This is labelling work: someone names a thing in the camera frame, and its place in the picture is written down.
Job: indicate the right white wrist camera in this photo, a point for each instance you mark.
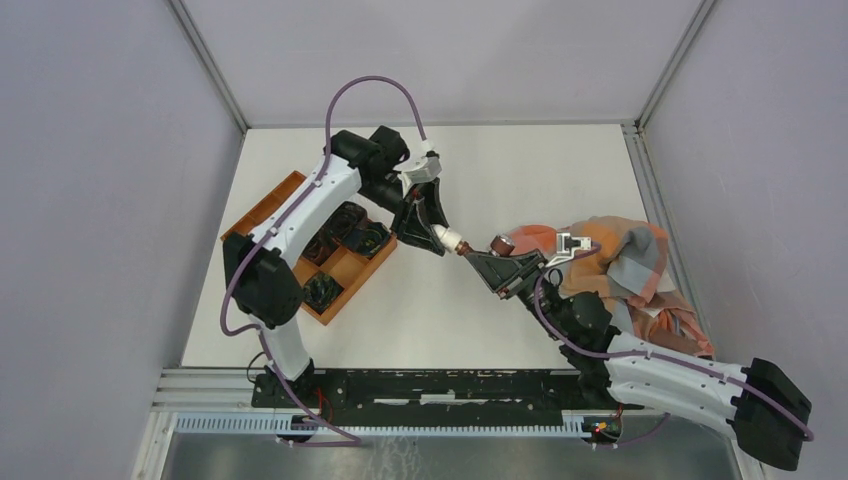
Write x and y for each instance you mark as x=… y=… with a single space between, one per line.
x=567 y=246

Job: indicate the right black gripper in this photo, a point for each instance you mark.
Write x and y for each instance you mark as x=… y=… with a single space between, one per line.
x=502 y=273

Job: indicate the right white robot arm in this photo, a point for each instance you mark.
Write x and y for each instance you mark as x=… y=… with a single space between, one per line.
x=758 y=406

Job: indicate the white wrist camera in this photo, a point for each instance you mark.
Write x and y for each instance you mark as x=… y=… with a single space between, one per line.
x=567 y=246
x=419 y=171

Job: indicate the orange grey checkered cloth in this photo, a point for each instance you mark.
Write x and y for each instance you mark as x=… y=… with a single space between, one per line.
x=627 y=266

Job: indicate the brown water faucet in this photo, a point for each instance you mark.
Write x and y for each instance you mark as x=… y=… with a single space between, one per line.
x=501 y=245

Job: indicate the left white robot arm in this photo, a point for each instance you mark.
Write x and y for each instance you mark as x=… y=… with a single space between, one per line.
x=259 y=264

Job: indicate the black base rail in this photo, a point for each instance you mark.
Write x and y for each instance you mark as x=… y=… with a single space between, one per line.
x=448 y=398

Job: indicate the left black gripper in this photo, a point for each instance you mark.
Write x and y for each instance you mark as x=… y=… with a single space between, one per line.
x=421 y=211

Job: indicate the orange compartment tray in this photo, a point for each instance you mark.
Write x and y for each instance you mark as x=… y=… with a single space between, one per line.
x=340 y=258

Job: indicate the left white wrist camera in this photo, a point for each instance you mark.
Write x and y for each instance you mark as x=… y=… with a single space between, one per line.
x=419 y=171

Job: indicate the aluminium frame rail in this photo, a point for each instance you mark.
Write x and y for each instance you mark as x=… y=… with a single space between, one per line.
x=226 y=424

